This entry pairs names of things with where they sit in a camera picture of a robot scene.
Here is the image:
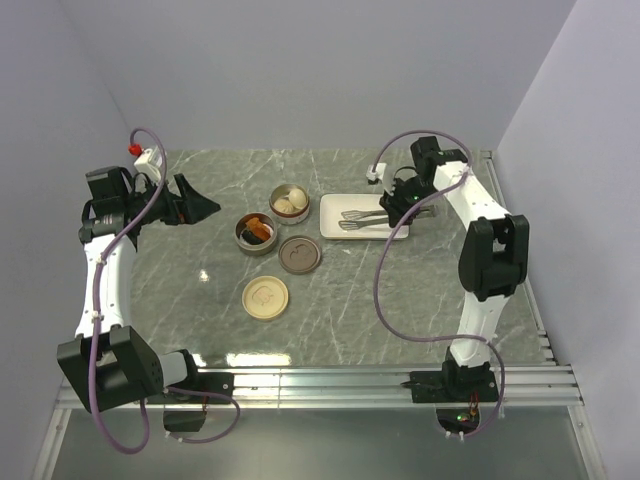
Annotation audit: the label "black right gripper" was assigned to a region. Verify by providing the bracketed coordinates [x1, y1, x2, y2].
[379, 176, 438, 229]

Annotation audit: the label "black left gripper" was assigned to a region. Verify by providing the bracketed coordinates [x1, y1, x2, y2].
[124, 173, 219, 226]

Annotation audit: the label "metal serving tongs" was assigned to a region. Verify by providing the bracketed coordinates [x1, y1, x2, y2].
[338, 206, 437, 231]

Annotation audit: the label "grey steel tin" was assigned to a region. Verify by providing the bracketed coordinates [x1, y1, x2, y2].
[234, 212, 278, 256]

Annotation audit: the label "brown glazed meat slice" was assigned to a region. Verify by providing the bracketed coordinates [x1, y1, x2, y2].
[251, 227, 271, 242]

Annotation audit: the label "beige steamed bun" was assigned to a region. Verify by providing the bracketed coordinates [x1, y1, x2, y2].
[273, 196, 296, 215]

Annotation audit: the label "red striped steel tin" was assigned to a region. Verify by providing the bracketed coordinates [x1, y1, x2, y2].
[269, 184, 311, 225]

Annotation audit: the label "white peeled egg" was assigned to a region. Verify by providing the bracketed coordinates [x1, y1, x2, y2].
[288, 188, 308, 210]

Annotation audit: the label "cream round lid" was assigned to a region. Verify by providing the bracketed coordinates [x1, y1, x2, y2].
[242, 276, 289, 321]

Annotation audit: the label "brown round lid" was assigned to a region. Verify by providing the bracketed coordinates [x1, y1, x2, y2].
[278, 235, 322, 275]

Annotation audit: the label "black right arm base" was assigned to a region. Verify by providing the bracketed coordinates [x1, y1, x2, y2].
[401, 370, 499, 404]

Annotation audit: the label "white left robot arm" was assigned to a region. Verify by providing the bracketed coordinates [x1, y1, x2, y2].
[57, 166, 221, 412]

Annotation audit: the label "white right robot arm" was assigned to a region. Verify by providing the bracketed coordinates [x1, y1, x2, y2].
[367, 130, 530, 400]

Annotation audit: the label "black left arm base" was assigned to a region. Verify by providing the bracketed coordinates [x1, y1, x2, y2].
[166, 371, 235, 405]

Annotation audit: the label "white rectangular plate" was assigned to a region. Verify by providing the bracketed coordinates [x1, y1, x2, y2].
[319, 194, 392, 240]

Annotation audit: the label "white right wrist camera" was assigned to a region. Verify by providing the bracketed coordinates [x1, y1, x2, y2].
[366, 162, 393, 190]

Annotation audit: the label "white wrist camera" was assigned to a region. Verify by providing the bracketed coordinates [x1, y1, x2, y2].
[366, 162, 393, 190]
[128, 144, 162, 182]

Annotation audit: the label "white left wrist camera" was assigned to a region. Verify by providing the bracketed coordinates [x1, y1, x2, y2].
[128, 144, 162, 182]

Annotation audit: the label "aluminium mounting rail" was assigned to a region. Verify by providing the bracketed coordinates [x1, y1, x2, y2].
[54, 319, 586, 411]

